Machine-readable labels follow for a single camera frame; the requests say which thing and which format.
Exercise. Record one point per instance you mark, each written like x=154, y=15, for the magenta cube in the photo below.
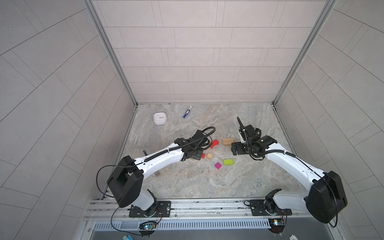
x=218, y=166

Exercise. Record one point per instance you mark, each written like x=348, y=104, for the blue whiteboard marker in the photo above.
x=187, y=111

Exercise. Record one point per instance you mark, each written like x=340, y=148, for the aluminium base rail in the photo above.
x=175, y=209

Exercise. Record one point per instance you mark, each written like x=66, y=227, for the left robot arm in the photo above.
x=127, y=178

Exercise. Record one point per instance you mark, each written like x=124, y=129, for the right controller board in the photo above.
x=277, y=226

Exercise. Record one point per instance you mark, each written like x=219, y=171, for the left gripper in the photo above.
x=198, y=156

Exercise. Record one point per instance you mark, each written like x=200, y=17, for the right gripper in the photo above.
x=237, y=150

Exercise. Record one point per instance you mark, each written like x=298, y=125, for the natural wood plank block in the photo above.
x=228, y=140

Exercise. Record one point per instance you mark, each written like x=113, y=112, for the left controller board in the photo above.
x=148, y=226

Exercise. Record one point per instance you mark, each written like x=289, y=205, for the controller board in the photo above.
x=148, y=226
x=277, y=226

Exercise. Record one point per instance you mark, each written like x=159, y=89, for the lime green block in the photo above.
x=228, y=162

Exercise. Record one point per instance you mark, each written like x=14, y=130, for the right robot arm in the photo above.
x=324, y=196

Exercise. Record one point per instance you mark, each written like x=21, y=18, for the red arch block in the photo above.
x=214, y=143

